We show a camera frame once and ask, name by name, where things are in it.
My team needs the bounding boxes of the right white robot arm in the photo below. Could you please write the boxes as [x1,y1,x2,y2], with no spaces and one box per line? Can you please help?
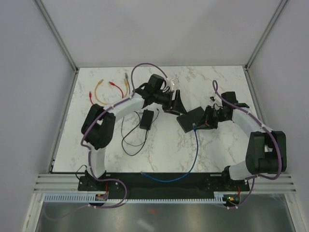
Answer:
[194,91,287,190]

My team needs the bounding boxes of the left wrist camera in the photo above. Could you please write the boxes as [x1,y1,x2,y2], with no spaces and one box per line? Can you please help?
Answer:
[169,78,180,90]

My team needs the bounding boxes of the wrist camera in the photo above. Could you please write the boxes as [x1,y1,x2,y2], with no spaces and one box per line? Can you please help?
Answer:
[169,78,180,90]
[217,91,250,109]

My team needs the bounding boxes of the aluminium front rail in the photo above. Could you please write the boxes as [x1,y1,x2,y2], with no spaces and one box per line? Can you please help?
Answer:
[34,174,296,194]

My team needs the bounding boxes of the left aluminium frame post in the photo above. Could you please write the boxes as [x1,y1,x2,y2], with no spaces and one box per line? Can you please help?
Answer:
[33,0,79,73]

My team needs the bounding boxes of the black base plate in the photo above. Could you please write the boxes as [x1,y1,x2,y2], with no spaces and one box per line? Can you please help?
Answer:
[78,173,250,199]

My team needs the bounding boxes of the white slotted cable duct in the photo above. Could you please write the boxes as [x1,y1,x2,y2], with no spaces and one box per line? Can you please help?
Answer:
[43,193,226,204]

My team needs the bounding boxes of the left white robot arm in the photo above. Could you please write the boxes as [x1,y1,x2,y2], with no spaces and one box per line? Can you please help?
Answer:
[81,83,187,190]

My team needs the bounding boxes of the black network switch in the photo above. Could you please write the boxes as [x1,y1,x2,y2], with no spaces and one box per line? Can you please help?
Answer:
[176,107,204,133]

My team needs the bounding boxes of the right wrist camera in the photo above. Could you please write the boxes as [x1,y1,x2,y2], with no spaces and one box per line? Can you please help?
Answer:
[217,91,250,109]

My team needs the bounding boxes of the yellow ethernet cable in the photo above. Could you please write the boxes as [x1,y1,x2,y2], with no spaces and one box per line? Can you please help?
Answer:
[94,78,130,105]

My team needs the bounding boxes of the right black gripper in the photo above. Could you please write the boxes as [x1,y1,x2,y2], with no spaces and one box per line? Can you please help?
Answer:
[195,105,229,130]

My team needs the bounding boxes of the right aluminium frame post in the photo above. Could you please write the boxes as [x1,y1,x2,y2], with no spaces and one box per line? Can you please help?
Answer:
[243,0,290,72]

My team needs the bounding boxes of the grey ethernet cable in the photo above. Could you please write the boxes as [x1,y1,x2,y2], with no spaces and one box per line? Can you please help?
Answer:
[124,73,131,96]

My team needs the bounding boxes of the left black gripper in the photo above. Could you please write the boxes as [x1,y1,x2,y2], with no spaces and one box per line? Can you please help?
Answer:
[154,91,187,117]

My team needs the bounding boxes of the aluminium frame post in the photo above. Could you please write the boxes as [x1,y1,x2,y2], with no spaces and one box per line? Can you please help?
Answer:
[243,0,290,72]
[33,0,79,73]

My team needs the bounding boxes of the blue ethernet cable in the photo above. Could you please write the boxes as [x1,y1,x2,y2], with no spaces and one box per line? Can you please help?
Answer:
[140,122,200,182]

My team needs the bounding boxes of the black power adapter with cord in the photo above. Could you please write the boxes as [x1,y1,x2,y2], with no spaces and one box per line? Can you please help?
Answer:
[121,107,160,156]

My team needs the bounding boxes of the red ethernet cable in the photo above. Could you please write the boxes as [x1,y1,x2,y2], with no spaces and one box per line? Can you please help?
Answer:
[88,81,124,109]

